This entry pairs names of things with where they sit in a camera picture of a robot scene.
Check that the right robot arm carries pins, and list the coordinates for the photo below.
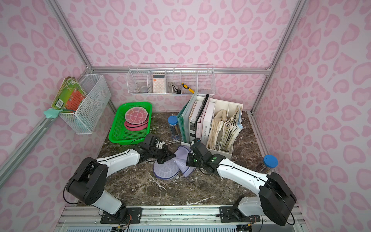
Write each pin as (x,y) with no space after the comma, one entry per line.
(273,198)

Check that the blue lid jar right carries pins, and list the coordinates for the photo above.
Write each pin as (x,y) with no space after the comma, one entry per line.
(267,165)

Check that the clear tape roll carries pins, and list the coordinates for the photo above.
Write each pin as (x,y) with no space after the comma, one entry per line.
(143,89)

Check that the mint green star hook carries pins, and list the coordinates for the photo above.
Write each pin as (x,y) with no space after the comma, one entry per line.
(52,113)

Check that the green folder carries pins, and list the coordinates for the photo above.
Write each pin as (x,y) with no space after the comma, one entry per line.
(183,118)

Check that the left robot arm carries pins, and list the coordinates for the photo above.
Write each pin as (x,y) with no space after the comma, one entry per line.
(87,184)

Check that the white mesh wall basket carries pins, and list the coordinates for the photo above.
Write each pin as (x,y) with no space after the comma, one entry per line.
(86,117)

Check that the black binder clip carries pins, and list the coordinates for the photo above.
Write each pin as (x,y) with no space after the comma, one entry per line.
(174,88)

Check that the blue lid pencil jar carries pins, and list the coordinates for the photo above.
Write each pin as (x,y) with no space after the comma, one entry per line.
(174,128)

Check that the pink white book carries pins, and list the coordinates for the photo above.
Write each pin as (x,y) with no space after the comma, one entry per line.
(205,120)

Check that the green red booklet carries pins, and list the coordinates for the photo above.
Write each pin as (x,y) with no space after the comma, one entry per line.
(70,96)

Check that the yellow black utility knife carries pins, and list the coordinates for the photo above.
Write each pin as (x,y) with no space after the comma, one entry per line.
(188,88)

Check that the white wire wall shelf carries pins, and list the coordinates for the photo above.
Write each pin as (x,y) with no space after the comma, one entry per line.
(200,79)

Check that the pink mesh laundry bag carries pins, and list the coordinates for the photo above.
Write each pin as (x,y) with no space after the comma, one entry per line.
(136,119)

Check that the purple mesh laundry bag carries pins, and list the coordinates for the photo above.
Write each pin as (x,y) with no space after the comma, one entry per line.
(173,167)

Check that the green plastic basket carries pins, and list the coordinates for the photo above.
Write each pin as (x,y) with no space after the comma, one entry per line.
(119,134)

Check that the black binder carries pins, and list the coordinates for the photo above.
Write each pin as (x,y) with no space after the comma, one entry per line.
(199,116)

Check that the white file organizer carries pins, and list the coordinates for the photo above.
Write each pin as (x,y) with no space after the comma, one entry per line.
(230,130)

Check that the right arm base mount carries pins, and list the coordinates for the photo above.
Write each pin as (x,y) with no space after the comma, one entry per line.
(233,214)

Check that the beige paper stack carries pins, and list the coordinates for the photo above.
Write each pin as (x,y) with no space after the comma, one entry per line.
(217,124)

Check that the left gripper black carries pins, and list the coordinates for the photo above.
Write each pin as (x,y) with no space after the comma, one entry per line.
(164,153)

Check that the white calculator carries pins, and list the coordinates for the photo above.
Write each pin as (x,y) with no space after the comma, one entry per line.
(159,83)

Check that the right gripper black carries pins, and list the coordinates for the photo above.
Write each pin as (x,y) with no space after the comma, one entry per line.
(192,161)

